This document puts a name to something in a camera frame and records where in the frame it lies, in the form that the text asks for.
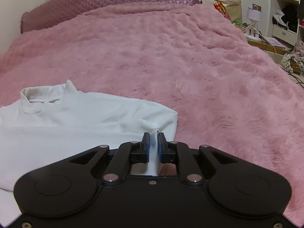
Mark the white turtleneck shirt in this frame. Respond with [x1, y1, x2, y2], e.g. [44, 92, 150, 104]
[1, 80, 178, 190]

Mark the pink fluffy blanket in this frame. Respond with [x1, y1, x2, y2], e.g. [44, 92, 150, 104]
[1, 3, 303, 225]

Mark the dried flower bouquet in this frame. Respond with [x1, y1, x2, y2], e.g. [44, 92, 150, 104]
[281, 54, 303, 75]

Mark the red snack bag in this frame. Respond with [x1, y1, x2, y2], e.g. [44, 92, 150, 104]
[213, 2, 231, 21]

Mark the white table lamp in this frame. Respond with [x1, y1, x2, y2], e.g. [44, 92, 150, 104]
[246, 8, 262, 39]

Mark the white shelf unit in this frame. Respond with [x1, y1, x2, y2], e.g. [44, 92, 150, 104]
[270, 0, 303, 46]

